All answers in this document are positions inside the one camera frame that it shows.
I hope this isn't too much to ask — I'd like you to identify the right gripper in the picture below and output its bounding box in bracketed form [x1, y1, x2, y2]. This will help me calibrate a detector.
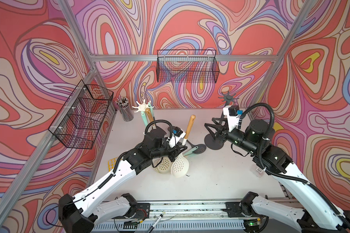
[205, 117, 259, 155]

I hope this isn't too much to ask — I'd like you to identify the cream slotted spoon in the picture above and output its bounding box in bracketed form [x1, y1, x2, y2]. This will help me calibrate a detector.
[171, 114, 196, 178]

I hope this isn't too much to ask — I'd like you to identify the dark grey utensil rack stand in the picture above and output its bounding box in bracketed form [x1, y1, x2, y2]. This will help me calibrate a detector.
[204, 91, 239, 150]

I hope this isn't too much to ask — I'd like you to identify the cream skimmer wooden handle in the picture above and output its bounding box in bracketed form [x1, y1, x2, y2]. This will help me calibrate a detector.
[145, 108, 154, 122]

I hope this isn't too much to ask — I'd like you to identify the grey skimmer mint handle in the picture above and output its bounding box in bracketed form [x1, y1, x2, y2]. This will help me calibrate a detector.
[148, 101, 155, 121]

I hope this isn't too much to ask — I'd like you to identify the cream skimmer mint handle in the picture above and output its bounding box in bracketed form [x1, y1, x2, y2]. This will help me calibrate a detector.
[141, 112, 148, 127]

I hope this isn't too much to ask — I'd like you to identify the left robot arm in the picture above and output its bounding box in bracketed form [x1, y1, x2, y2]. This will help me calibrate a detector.
[58, 118, 194, 233]

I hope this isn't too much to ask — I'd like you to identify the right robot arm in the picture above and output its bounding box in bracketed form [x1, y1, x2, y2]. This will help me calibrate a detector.
[204, 103, 350, 233]

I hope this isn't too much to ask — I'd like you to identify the cream skimmer on table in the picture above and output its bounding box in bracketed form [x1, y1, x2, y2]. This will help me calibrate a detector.
[154, 157, 173, 174]

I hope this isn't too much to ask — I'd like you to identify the cream utensil rack stand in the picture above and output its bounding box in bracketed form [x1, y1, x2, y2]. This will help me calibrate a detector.
[133, 100, 150, 114]

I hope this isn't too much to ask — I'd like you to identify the pen holder cup with pens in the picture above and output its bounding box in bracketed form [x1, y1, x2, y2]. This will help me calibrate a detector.
[116, 97, 134, 122]

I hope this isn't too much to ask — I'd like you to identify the yellow calculator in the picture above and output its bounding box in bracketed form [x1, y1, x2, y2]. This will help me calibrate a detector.
[108, 157, 118, 171]

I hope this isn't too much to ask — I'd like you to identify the black marker pen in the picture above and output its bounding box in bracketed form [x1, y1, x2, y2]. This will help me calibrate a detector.
[147, 214, 163, 233]

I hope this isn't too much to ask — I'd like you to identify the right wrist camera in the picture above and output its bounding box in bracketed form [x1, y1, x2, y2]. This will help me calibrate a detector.
[223, 105, 243, 132]

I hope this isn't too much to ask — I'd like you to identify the mint handle utensil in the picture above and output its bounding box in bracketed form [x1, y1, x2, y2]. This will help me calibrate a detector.
[183, 146, 198, 157]

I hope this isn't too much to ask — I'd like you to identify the grey slotted spoon mint handle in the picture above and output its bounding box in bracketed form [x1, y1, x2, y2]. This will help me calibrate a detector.
[188, 141, 207, 154]

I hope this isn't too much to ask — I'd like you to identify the black wire basket back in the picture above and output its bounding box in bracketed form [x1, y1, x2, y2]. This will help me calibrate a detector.
[156, 49, 220, 83]

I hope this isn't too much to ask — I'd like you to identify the black wire basket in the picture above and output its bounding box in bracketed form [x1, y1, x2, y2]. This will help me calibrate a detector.
[156, 49, 220, 83]
[48, 81, 114, 150]

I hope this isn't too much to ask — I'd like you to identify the black wire basket left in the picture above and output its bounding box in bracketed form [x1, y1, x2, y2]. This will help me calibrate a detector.
[48, 81, 114, 150]

